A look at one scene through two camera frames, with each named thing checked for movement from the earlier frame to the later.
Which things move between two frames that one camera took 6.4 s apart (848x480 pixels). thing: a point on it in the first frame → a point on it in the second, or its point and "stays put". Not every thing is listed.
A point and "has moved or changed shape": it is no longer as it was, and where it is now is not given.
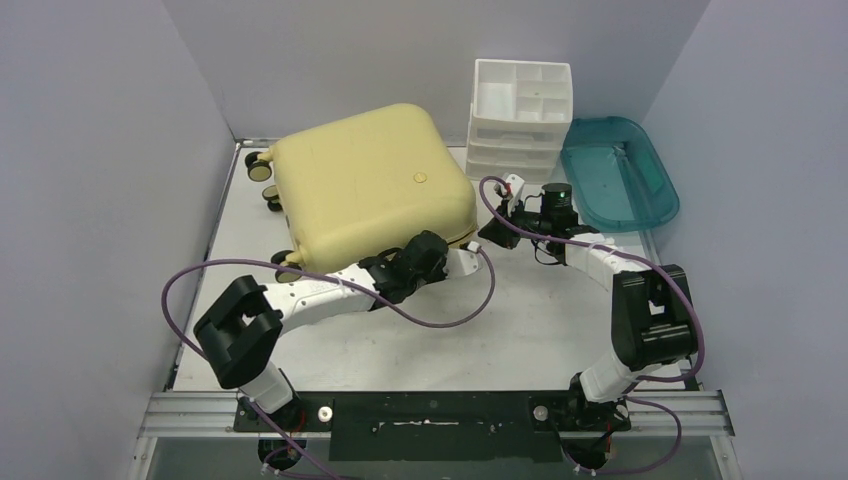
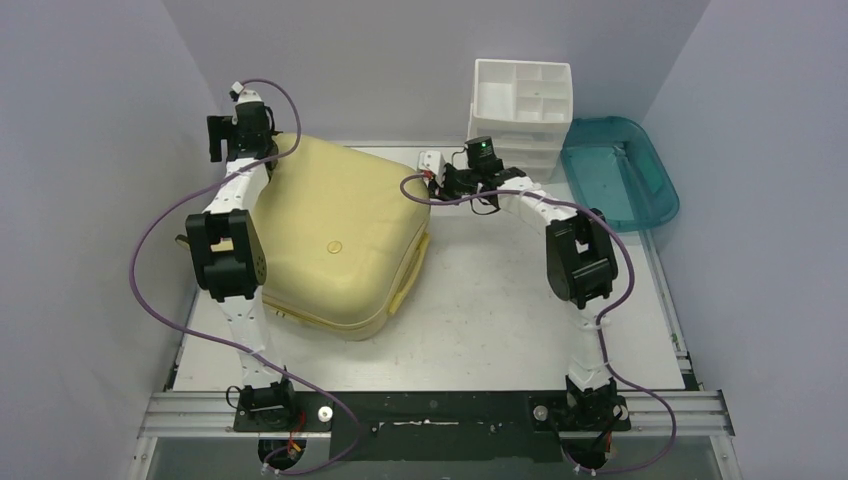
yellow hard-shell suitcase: x=350 y=185 has moved or changed shape
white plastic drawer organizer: x=518 y=111 stays put
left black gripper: x=439 y=270 → x=224 y=130
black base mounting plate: x=451 y=427 stays put
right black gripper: x=499 y=230 → x=449 y=180
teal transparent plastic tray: x=616 y=176 stays put
